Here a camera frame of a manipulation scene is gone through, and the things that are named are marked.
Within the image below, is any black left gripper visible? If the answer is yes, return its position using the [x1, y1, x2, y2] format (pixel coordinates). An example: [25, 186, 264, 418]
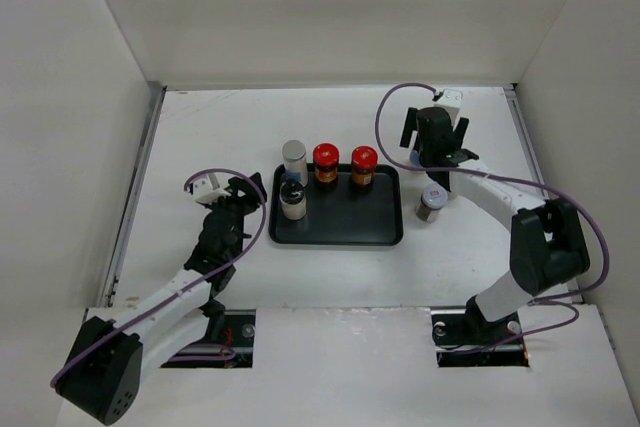
[204, 173, 264, 259]

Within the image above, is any white lid blue label shaker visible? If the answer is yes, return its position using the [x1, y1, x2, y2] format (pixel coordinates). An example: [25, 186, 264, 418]
[409, 150, 424, 172]

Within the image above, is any black knob grinder bottle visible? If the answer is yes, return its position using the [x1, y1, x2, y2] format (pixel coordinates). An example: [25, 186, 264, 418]
[279, 178, 306, 221]

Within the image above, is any silver lid blue label shaker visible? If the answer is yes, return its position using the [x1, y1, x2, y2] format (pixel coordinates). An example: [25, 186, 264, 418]
[282, 140, 308, 187]

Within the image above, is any red lid sauce jar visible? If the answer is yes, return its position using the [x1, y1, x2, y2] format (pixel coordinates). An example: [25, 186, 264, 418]
[350, 145, 378, 192]
[313, 143, 339, 191]

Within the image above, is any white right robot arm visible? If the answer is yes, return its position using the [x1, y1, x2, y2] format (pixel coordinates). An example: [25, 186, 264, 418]
[400, 107, 590, 344]

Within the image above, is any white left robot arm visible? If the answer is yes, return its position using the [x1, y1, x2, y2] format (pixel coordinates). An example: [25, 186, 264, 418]
[50, 169, 267, 426]

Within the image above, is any black plastic tray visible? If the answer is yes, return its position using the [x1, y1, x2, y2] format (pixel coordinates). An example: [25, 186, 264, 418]
[268, 164, 404, 246]

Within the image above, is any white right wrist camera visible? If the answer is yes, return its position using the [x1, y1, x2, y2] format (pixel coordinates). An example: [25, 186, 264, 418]
[434, 88, 463, 122]

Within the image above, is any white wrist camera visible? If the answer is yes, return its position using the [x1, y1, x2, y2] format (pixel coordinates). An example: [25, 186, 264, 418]
[185, 173, 229, 205]
[434, 88, 463, 122]

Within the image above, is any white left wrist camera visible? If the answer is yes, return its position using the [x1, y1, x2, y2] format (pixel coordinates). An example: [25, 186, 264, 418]
[185, 173, 229, 205]

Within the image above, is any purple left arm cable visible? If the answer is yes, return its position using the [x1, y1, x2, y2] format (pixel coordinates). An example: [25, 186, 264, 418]
[49, 167, 269, 388]

